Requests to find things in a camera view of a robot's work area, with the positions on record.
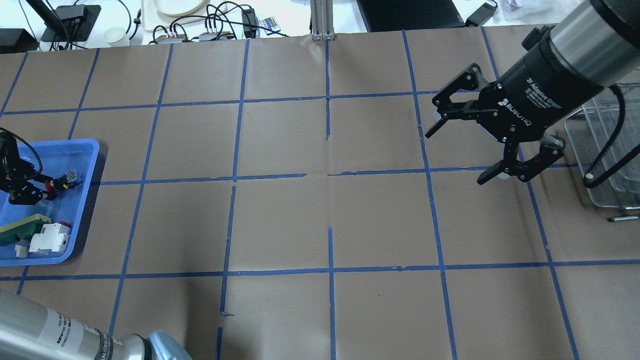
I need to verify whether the black device stand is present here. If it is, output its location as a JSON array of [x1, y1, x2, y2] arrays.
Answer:
[[26, 0, 102, 43]]

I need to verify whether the white circuit breaker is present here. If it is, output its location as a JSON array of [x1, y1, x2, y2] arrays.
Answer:
[[29, 222, 71, 255]]

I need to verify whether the white paper cup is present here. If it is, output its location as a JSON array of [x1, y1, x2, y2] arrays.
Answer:
[[103, 26, 130, 48]]

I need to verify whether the aluminium frame post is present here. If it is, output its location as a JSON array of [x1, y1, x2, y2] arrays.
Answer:
[[310, 0, 336, 43]]

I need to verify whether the black laptop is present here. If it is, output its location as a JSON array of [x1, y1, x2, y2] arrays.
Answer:
[[356, 0, 466, 33]]

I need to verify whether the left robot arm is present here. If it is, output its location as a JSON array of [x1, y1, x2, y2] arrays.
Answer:
[[0, 129, 190, 360]]

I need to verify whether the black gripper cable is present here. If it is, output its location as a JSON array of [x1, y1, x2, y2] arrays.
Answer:
[[582, 84, 640, 189]]

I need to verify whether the blue plastic tray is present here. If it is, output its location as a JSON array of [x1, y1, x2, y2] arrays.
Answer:
[[0, 138, 100, 267]]

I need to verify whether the usb hub board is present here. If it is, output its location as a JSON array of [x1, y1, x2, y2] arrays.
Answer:
[[153, 32, 185, 44], [198, 30, 236, 43]]

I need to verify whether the beige plate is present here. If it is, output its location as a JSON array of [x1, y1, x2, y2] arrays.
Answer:
[[153, 0, 207, 18]]

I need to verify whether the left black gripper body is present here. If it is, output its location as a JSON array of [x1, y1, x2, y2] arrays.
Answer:
[[0, 132, 19, 193]]

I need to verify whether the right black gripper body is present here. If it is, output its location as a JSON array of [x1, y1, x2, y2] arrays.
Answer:
[[477, 52, 604, 142]]

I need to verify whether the green yellow terminal block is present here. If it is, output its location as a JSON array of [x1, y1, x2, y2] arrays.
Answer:
[[0, 214, 52, 247]]

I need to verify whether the colourful remote control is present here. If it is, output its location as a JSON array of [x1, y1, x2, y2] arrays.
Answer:
[[258, 16, 281, 34]]

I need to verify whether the beige tray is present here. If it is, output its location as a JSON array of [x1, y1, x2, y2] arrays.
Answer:
[[141, 0, 227, 33]]

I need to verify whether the black power adapter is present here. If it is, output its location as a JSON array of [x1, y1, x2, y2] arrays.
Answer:
[[464, 2, 499, 27]]

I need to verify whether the red emergency stop button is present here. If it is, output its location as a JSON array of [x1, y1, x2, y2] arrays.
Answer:
[[45, 170, 83, 194]]

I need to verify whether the wire mesh shelf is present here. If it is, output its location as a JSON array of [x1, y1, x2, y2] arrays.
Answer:
[[564, 80, 640, 210]]

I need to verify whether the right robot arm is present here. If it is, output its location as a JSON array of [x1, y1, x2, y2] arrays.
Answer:
[[425, 0, 640, 185]]

